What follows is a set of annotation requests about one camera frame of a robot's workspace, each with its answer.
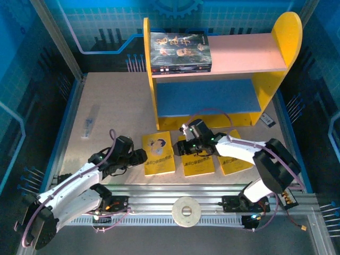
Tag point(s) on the yellow cartoon cover book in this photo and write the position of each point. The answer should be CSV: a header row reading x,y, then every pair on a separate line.
x,y
233,166
197,167
159,164

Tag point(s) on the dark portrait cover book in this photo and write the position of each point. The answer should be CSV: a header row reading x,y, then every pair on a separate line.
x,y
180,50
170,72

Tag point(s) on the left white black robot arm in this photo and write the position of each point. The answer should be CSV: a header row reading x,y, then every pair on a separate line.
x,y
74,183

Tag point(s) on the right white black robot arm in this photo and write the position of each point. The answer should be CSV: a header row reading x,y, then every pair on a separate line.
x,y
239,150

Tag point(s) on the yellow pink blue bookshelf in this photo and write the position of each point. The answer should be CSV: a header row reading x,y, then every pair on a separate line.
x,y
212,98

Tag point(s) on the clear tape strip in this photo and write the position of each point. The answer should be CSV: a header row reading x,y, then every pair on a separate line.
x,y
90,120

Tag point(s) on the small black controller board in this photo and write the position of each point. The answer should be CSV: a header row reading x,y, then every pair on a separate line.
x,y
102,220
249,223

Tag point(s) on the white tape roll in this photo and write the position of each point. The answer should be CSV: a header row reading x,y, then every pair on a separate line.
x,y
176,212

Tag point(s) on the blue table edge strip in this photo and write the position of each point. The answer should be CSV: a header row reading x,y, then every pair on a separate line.
x,y
286,117
66,119

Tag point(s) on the small black card device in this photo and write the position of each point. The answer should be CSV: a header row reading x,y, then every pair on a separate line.
x,y
267,120

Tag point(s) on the black orange terminal block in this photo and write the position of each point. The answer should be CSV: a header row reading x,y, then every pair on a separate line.
x,y
289,199

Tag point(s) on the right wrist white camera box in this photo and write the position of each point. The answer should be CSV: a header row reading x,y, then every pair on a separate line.
x,y
187,134

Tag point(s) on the aluminium frame rail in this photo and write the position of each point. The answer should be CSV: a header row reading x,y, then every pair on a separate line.
x,y
159,195

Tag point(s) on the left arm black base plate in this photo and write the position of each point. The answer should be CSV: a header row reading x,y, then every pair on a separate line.
x,y
119,203

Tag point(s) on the black metal bracket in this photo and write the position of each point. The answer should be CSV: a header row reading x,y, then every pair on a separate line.
x,y
63,178

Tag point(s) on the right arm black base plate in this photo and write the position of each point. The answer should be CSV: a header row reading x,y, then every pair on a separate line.
x,y
231,203

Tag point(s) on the aluminium corner post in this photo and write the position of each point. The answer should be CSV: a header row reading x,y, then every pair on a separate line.
x,y
309,9
60,42

